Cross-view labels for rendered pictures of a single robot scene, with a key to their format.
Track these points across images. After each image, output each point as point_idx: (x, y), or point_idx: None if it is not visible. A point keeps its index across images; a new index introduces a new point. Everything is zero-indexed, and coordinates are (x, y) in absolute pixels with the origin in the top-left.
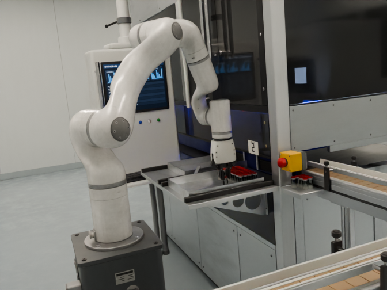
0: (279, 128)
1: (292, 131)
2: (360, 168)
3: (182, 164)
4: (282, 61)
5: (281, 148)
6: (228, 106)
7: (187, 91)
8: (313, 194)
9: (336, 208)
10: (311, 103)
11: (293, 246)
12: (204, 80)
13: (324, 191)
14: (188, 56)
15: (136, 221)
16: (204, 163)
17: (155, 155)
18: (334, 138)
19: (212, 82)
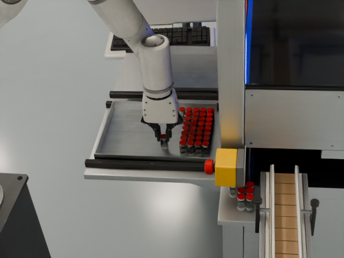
0: (223, 115)
1: (248, 122)
2: (298, 233)
3: (184, 52)
4: (234, 22)
5: (226, 140)
6: (159, 57)
7: None
8: (240, 224)
9: (323, 223)
10: (292, 88)
11: (239, 246)
12: (109, 25)
13: (259, 225)
14: None
15: (19, 174)
16: (216, 57)
17: (185, 5)
18: (332, 142)
19: (121, 29)
